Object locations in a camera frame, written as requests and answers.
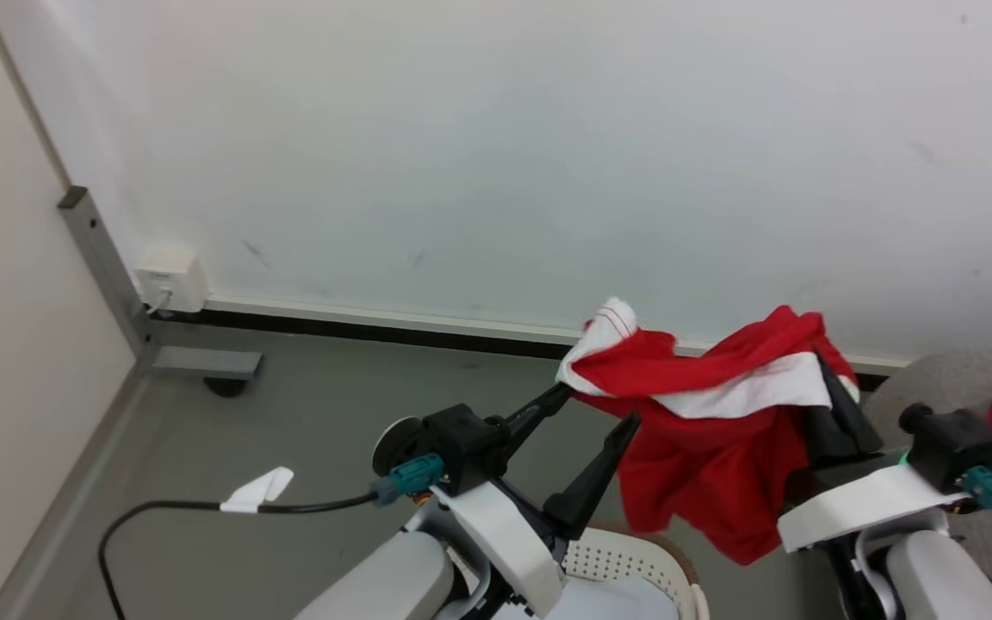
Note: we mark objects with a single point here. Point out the grey metal table leg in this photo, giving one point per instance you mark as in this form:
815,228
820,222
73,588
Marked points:
108,267

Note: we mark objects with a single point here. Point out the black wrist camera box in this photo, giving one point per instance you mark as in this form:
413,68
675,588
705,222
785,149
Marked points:
952,443
460,443

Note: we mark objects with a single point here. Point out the white wall outlet box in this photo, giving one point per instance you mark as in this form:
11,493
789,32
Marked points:
173,277

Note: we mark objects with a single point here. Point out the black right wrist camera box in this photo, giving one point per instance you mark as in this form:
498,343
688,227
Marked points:
952,443

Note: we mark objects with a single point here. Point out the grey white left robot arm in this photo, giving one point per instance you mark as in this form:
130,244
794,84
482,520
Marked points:
384,581

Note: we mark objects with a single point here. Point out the grey fabric seat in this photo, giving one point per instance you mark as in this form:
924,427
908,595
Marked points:
935,379

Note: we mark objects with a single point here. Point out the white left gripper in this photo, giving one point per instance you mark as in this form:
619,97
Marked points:
509,542

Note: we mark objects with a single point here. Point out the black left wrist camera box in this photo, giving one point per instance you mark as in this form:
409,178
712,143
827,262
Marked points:
460,443

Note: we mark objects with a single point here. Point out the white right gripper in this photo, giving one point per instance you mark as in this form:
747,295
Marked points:
858,504

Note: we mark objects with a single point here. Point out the red and white garment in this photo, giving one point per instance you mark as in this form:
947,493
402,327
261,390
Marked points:
703,430

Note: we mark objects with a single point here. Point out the white perforated laundry basket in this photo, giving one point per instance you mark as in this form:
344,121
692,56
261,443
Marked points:
625,568

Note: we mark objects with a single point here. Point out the white wall skirting strip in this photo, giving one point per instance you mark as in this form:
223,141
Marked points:
393,320

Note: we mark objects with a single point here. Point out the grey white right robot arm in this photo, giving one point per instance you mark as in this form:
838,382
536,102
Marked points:
944,577

